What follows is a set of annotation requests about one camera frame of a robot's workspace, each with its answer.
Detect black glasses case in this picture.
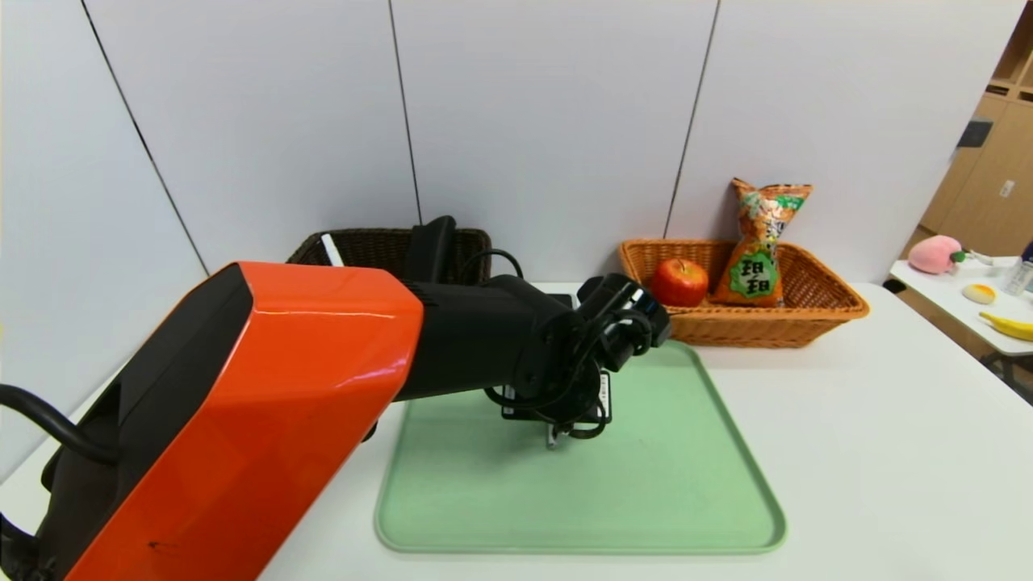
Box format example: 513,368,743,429
405,215,458,285

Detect red apple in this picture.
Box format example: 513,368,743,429
650,258,711,308

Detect orange snack bag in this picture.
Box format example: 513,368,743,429
710,178,814,307

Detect dark brown wicker basket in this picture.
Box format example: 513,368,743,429
286,228,493,288

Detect orange wicker basket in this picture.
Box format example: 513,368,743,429
620,238,872,349

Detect light green plastic tray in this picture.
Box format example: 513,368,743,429
374,337,789,558

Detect pink peach toy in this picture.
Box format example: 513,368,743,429
910,235,967,274

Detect white side table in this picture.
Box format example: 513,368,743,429
890,257,1033,404

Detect yellow banana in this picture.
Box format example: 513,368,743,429
979,311,1033,342

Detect clear bottle blue cap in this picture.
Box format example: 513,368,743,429
1005,242,1033,297

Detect black left wrist cable loop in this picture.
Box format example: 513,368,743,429
458,249,525,285

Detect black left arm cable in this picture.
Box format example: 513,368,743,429
0,383,122,466

